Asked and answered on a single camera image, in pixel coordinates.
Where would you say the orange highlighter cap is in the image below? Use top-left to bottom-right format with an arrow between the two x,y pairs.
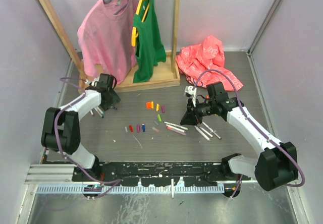
146,101 -> 152,109

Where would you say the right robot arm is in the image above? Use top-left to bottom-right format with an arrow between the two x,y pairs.
180,82 -> 300,191

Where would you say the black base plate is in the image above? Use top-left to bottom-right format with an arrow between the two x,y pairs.
88,162 -> 240,187

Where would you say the wooden clothes rack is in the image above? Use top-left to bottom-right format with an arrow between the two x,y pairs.
38,0 -> 180,92

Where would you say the coral printed cloth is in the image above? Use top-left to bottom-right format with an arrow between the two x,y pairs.
176,35 -> 243,91

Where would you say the green capped marker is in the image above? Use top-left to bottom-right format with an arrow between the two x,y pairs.
164,121 -> 189,130

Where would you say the pink t-shirt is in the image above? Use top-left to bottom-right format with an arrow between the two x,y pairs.
77,0 -> 138,85

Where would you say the yellow hanger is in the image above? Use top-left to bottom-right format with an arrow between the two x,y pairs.
131,0 -> 150,47

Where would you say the brown marker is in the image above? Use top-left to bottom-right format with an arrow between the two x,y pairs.
202,122 -> 222,140

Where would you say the grey capped white marker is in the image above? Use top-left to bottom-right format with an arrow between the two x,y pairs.
166,125 -> 185,132

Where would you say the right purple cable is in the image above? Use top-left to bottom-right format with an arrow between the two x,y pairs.
193,69 -> 306,197

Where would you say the pink pen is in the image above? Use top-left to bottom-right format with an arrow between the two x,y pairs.
167,127 -> 186,136

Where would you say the green marker cap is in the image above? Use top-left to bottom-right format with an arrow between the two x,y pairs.
157,114 -> 162,122

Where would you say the red capped marker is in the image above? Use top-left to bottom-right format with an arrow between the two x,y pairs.
199,127 -> 213,138

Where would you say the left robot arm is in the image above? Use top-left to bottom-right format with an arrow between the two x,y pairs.
41,74 -> 121,182

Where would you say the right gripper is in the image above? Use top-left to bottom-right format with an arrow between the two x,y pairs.
180,98 -> 216,127

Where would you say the slotted cable duct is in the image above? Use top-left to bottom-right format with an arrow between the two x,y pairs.
36,183 -> 225,195

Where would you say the green tank top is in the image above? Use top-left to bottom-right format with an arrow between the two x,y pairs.
133,0 -> 166,83

